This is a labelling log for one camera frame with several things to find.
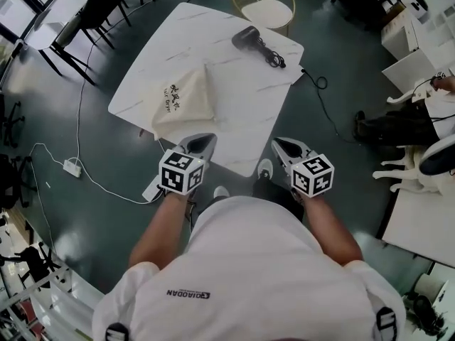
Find white curved railing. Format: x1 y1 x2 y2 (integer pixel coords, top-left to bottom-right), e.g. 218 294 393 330
0 247 104 341

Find white marble table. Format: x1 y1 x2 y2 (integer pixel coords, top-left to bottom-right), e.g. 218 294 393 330
107 1 306 179

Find white power cable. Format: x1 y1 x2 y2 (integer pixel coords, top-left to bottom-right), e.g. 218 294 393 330
74 0 234 161
28 142 67 251
80 168 161 205

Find small white power adapter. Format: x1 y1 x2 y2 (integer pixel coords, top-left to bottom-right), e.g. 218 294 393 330
63 157 83 178

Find black harness strap buckle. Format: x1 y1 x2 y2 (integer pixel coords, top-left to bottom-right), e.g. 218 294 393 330
105 322 129 341
375 307 397 341

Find black power cable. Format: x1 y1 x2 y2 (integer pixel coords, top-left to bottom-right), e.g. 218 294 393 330
301 68 356 145

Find beige cloth bag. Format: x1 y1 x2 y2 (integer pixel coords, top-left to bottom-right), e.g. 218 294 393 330
151 63 218 141

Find glass entrance door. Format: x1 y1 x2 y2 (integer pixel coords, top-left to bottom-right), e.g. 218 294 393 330
0 0 68 38

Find long white table black legs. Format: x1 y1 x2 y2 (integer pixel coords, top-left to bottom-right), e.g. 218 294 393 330
24 0 107 85

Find black hair dryer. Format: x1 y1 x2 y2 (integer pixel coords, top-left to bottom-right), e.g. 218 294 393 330
231 26 287 70

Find gold wire chair white cushion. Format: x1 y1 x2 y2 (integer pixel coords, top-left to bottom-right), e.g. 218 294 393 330
230 0 296 37

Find dark dining chair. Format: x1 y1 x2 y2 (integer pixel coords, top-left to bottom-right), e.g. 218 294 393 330
53 0 132 87

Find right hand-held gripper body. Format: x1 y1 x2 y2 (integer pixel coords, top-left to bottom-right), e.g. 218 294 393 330
290 153 335 198

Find black office chair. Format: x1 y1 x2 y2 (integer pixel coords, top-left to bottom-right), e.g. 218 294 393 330
0 243 62 291
0 154 40 209
0 94 26 148
325 0 392 31

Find person's white shirt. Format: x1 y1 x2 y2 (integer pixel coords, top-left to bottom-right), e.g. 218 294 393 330
92 195 406 341

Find white office desk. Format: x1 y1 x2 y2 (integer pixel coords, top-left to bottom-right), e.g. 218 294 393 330
380 9 455 95

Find person's right white shoe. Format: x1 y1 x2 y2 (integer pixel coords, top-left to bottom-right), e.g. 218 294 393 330
256 158 274 179

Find wooden bench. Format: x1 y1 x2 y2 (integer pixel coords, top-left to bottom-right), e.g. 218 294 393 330
6 204 36 241

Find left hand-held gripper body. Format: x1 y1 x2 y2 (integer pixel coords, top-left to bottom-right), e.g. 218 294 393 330
159 146 208 195

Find person's right forearm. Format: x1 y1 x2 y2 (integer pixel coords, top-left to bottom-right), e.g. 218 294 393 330
301 193 364 266

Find white carved furniture piece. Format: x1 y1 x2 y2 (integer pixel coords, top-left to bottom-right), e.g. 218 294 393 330
372 144 451 195

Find person's left forearm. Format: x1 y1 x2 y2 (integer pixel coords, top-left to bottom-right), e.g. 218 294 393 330
128 190 195 271

